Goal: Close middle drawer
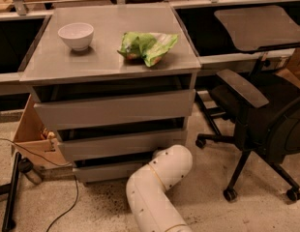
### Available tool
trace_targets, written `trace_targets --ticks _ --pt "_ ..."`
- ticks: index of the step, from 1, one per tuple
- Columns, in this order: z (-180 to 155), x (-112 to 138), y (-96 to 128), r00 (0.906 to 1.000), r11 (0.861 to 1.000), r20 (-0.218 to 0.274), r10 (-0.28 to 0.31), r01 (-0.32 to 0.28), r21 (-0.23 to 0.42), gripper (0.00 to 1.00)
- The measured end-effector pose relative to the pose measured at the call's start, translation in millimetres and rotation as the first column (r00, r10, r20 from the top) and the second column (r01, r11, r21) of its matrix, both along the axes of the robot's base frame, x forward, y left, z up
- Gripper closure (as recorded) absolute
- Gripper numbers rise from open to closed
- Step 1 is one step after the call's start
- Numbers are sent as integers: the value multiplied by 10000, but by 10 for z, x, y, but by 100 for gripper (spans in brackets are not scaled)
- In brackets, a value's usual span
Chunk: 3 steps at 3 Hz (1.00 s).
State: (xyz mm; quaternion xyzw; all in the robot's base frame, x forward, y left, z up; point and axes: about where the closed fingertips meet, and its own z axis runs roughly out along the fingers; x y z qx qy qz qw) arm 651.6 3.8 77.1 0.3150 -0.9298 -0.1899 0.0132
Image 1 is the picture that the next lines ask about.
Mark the grey drawer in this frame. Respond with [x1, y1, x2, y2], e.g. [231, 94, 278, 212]
[35, 90, 195, 131]
[73, 161, 143, 183]
[58, 130, 187, 161]

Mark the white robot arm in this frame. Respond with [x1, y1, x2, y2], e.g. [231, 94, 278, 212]
[126, 145, 193, 232]

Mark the grey drawer cabinet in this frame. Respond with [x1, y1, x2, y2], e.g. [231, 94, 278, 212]
[18, 3, 202, 186]

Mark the grey bottom drawer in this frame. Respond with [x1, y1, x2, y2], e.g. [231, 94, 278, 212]
[73, 161, 143, 183]

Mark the grey top drawer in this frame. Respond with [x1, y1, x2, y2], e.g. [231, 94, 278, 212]
[35, 90, 195, 131]

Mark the green chip bag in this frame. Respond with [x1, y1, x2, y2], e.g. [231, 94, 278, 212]
[117, 32, 178, 68]

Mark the white ceramic bowl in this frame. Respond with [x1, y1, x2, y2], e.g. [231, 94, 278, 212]
[58, 22, 94, 51]

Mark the black office chair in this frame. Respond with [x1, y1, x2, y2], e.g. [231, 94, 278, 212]
[195, 6, 300, 201]

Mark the cardboard box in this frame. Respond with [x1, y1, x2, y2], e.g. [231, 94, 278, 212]
[14, 97, 67, 169]

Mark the dark bottle on floor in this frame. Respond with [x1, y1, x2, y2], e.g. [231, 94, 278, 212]
[18, 158, 43, 185]

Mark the black metal stand leg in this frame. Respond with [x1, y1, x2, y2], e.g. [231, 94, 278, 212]
[0, 152, 21, 232]

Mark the black floor cable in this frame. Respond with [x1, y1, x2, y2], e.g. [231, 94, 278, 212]
[0, 136, 80, 232]

